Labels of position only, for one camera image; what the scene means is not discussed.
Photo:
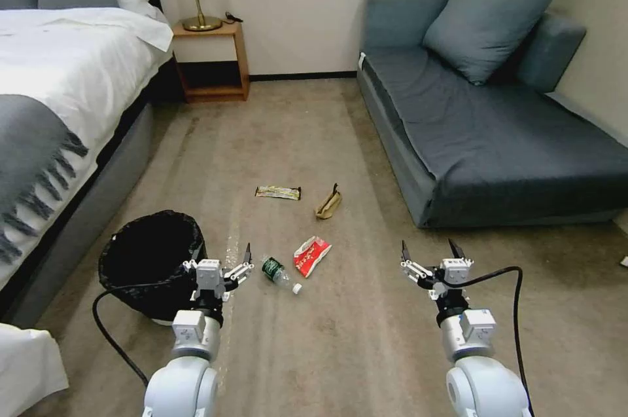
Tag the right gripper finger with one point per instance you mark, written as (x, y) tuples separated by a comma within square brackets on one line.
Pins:
[(457, 251), (414, 272)]

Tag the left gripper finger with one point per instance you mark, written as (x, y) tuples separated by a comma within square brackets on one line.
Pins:
[(240, 272), (191, 265)]

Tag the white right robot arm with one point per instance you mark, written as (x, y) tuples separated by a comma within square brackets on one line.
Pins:
[(478, 377)]

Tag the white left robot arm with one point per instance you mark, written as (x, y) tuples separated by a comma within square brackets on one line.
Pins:
[(184, 377)]

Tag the black trash bin with liner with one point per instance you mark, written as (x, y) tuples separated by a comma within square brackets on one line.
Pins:
[(142, 250)]

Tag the clear bottle with green label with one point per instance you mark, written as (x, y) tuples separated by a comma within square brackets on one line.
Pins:
[(273, 269)]

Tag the red snack wrapper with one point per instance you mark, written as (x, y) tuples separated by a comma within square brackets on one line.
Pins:
[(310, 258)]

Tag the dark candy bar wrapper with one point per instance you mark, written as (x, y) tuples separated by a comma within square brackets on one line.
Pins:
[(277, 192)]

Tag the tan crumpled snack wrapper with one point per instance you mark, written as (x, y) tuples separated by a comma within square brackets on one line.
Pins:
[(327, 205)]

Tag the blue-grey sofa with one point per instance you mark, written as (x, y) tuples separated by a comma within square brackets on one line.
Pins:
[(481, 142)]

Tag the grey bed base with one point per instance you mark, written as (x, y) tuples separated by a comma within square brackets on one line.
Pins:
[(115, 166)]

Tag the white cloth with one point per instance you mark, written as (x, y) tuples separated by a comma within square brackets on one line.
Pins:
[(27, 373)]

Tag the grey fringed throw blanket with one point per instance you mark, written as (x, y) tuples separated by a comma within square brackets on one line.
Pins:
[(29, 142)]

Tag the wooden nightstand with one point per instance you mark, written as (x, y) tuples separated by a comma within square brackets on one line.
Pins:
[(240, 58)]

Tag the white sofa tag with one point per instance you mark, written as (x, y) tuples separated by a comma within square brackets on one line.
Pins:
[(362, 60)]

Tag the blue-grey sofa bolster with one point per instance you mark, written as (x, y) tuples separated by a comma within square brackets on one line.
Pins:
[(552, 53)]

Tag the blue-grey square cushion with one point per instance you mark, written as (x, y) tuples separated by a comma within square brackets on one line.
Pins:
[(485, 24)]

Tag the white duvet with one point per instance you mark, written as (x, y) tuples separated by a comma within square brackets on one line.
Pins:
[(59, 58)]

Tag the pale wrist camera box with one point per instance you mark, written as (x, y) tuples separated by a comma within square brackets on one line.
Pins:
[(455, 272), (208, 273)]

